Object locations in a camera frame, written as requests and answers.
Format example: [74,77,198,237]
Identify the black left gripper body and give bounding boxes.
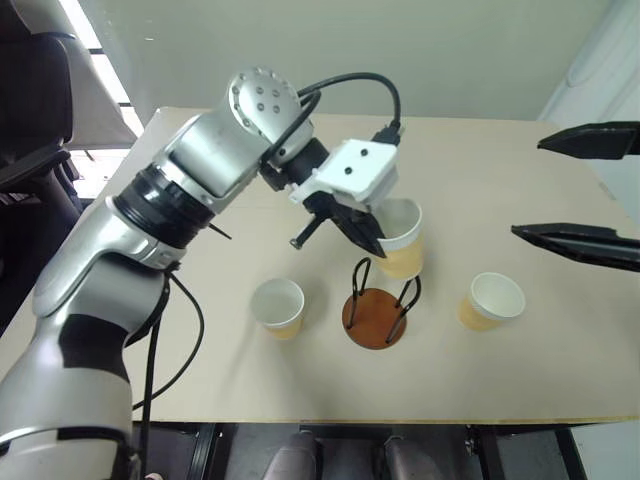
[290,191,372,250]

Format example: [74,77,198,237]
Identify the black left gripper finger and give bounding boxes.
[368,203,390,239]
[332,211,388,259]

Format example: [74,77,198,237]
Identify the dark rounded shape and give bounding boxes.
[263,431,327,480]

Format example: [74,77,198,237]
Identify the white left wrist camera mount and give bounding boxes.
[288,137,400,213]

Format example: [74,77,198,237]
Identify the paper cup with tan sleeve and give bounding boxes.
[373,198,427,280]
[250,277,307,342]
[458,271,527,333]

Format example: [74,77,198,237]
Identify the beige slanted panel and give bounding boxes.
[49,0,147,152]

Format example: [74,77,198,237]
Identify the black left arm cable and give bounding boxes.
[130,261,206,480]

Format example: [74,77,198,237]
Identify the black office chair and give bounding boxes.
[0,0,85,335]

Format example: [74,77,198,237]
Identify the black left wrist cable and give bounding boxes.
[259,72,406,174]

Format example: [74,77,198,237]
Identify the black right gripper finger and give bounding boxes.
[510,223,640,274]
[536,120,640,162]

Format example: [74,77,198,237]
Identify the brown round cup holder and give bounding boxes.
[341,256,424,352]

